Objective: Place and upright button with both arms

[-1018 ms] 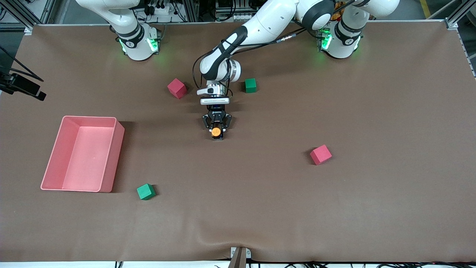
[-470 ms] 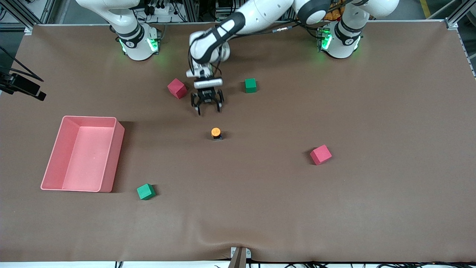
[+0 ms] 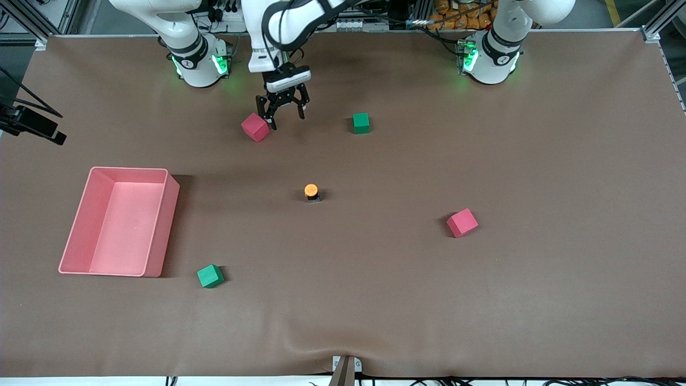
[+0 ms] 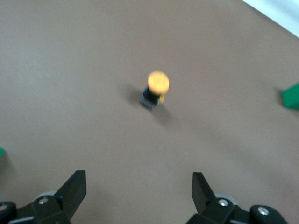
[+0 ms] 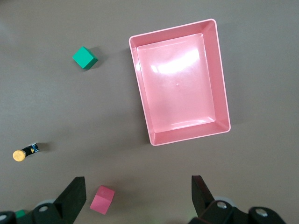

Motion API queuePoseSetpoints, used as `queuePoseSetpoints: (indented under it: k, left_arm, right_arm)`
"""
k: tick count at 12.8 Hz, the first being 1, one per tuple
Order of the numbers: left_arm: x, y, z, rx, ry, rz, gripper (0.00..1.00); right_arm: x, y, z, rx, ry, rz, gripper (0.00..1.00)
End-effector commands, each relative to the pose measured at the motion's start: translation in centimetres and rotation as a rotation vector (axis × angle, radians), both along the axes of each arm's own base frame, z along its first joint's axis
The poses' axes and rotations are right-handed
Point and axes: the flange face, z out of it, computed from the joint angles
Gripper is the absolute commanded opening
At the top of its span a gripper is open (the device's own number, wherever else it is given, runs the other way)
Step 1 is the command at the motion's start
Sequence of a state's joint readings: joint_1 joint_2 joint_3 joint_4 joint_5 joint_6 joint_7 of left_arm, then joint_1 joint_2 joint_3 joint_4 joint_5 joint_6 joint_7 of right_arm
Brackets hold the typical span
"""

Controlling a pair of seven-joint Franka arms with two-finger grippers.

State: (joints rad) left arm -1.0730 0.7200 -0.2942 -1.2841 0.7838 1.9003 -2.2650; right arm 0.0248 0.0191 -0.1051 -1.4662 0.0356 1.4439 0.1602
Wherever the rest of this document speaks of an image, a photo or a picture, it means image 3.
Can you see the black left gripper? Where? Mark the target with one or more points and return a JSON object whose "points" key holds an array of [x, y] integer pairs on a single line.
{"points": [[282, 97]]}

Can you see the orange push button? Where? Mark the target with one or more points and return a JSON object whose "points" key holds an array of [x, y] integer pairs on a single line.
{"points": [[311, 190]]}

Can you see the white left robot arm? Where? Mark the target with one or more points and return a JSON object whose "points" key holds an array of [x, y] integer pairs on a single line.
{"points": [[490, 59]]}

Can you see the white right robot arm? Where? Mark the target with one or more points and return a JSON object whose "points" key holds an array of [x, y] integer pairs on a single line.
{"points": [[195, 59]]}

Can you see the pink foam cube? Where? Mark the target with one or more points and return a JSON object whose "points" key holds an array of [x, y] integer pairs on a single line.
{"points": [[255, 127], [462, 222]]}

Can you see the green foam cube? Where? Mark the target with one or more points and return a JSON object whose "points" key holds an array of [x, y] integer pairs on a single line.
{"points": [[361, 123], [210, 276]]}

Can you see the white power strip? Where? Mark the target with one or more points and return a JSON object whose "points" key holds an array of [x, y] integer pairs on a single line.
{"points": [[348, 24]]}

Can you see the power strip with black plugs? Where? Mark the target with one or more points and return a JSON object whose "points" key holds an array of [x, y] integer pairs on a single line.
{"points": [[230, 13]]}

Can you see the pink plastic bin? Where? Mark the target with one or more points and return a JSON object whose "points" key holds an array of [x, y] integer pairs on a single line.
{"points": [[123, 225]]}

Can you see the pile of orange items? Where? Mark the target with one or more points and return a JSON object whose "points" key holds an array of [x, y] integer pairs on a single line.
{"points": [[450, 19]]}

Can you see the brown table cloth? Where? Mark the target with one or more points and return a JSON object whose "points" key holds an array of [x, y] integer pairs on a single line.
{"points": [[375, 295]]}

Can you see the aluminium frame profile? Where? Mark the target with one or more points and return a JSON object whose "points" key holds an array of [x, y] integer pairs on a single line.
{"points": [[651, 35], [42, 43]]}

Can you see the metal table edge bracket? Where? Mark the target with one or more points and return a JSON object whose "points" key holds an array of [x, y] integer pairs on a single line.
{"points": [[345, 370]]}

